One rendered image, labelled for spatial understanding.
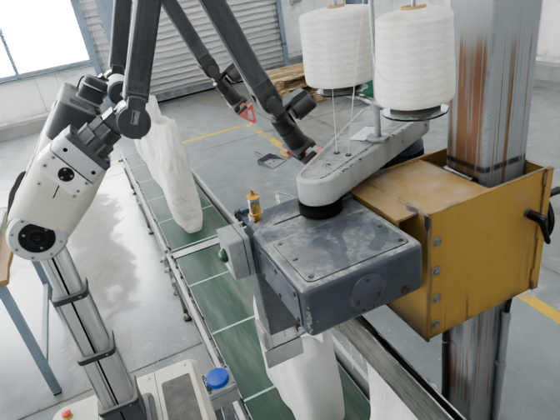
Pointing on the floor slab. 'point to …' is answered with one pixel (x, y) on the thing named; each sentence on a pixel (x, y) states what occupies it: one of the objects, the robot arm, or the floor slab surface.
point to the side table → (23, 317)
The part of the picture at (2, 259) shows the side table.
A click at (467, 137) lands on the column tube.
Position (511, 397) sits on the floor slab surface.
